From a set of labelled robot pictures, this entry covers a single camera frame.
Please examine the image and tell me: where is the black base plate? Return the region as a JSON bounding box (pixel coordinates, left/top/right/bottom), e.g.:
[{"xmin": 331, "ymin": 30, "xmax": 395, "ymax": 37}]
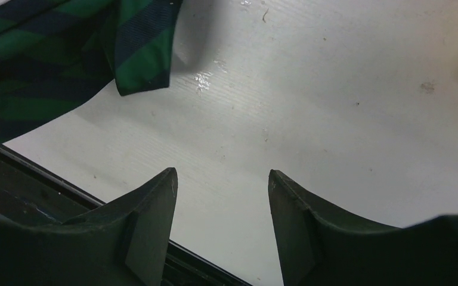
[{"xmin": 0, "ymin": 145, "xmax": 245, "ymax": 285}]

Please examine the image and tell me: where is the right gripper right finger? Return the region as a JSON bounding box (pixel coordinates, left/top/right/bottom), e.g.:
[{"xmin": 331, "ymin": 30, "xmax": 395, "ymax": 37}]
[{"xmin": 268, "ymin": 170, "xmax": 458, "ymax": 285}]

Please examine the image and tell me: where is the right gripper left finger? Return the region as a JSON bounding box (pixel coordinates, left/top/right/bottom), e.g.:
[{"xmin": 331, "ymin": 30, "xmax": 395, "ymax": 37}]
[{"xmin": 0, "ymin": 167, "xmax": 178, "ymax": 285}]

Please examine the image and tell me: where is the green navy striped tie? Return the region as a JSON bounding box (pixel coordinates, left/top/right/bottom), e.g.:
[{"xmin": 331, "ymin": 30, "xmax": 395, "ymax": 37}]
[{"xmin": 0, "ymin": 1, "xmax": 182, "ymax": 143}]

